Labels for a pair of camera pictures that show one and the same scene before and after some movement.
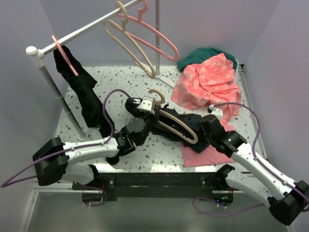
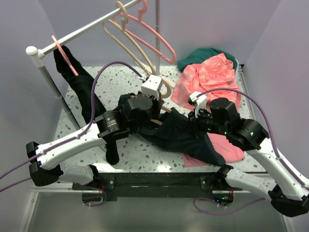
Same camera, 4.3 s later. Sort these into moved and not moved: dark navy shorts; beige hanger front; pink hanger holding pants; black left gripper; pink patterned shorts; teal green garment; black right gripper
Moved: black right gripper; beige hanger front; black left gripper; dark navy shorts
Not moved: pink hanger holding pants; pink patterned shorts; teal green garment
